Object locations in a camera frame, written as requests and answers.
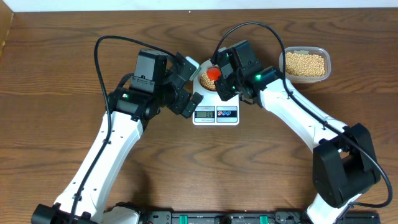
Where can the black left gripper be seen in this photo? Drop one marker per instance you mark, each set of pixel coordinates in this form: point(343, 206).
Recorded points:
point(177, 107)

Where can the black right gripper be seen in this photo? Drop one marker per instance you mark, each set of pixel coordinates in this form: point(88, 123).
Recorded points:
point(224, 93)

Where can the orange measuring scoop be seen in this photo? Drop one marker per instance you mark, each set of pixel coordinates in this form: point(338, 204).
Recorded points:
point(213, 73)

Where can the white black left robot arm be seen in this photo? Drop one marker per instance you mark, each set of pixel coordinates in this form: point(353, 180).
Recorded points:
point(127, 115)

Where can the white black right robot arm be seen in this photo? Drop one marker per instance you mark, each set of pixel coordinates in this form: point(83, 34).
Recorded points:
point(344, 161)

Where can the soybeans in white bowl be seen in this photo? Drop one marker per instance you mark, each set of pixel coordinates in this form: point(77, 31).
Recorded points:
point(207, 83)

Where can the white digital kitchen scale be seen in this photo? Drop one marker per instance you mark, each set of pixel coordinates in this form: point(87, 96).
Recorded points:
point(212, 111)

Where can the white round bowl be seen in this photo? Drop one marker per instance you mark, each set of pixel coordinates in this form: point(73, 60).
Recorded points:
point(196, 83)

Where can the pile of soybeans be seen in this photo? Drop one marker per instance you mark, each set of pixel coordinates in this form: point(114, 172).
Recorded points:
point(309, 65)

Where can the clear plastic container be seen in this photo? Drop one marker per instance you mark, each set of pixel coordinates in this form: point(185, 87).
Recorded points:
point(310, 50)

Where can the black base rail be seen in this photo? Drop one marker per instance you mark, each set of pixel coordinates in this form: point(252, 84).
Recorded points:
point(124, 212)

